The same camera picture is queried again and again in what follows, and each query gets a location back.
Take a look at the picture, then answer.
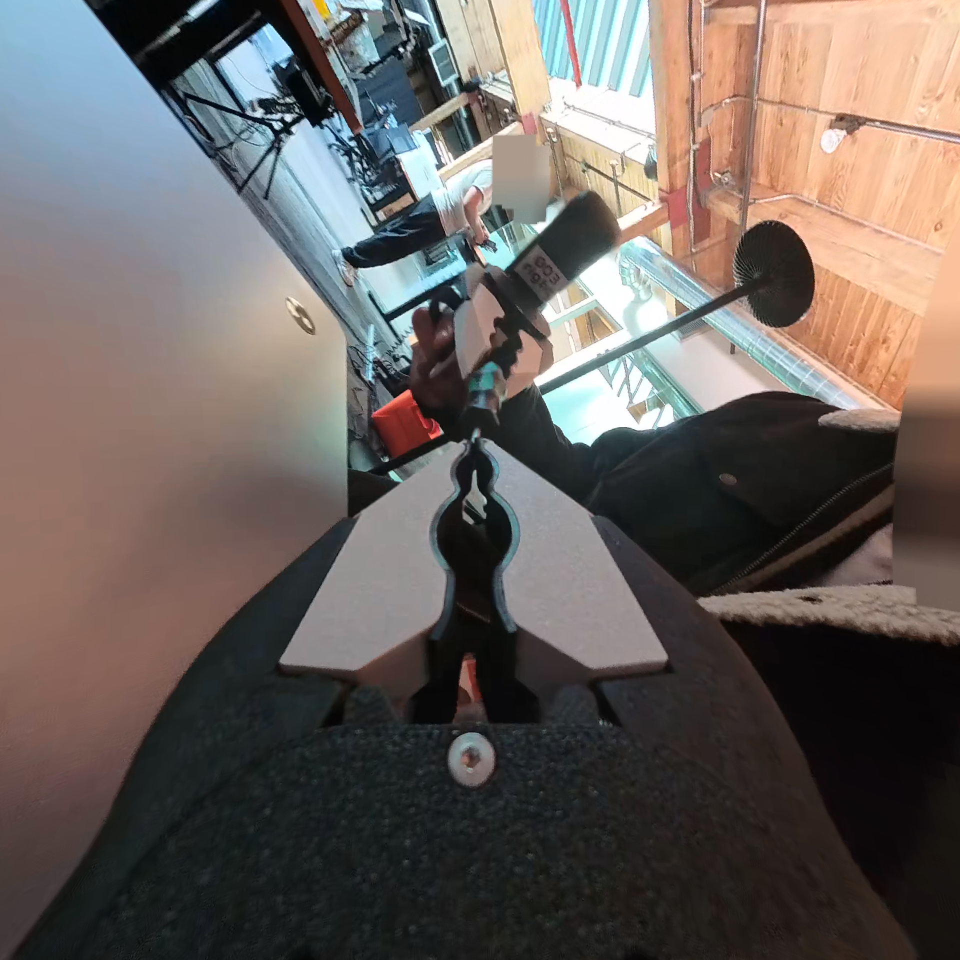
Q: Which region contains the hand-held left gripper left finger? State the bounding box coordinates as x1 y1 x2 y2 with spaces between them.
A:
279 438 481 723

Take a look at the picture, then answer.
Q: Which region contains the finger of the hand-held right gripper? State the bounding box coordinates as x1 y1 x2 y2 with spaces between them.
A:
495 322 555 402
452 283 519 385

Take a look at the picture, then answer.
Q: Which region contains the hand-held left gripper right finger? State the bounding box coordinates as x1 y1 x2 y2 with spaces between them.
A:
480 437 670 723

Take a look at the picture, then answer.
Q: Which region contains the green black handle screwdriver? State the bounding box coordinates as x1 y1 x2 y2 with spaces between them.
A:
465 358 513 447

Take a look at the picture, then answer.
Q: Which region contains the person's right forearm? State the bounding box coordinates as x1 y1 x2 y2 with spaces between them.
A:
416 378 601 519

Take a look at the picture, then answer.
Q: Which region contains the person's right hand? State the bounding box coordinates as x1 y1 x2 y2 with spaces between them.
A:
408 303 472 410

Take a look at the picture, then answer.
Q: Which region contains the red pipe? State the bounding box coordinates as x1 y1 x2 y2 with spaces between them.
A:
558 0 588 85

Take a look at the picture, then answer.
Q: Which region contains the white ceiling light bulb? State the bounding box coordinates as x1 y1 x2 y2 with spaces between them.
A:
819 114 865 156

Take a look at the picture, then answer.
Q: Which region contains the black tripod stand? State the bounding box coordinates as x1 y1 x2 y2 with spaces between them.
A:
168 45 335 200

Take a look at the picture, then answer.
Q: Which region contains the silver ventilation duct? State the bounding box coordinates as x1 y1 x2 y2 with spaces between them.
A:
616 236 901 412

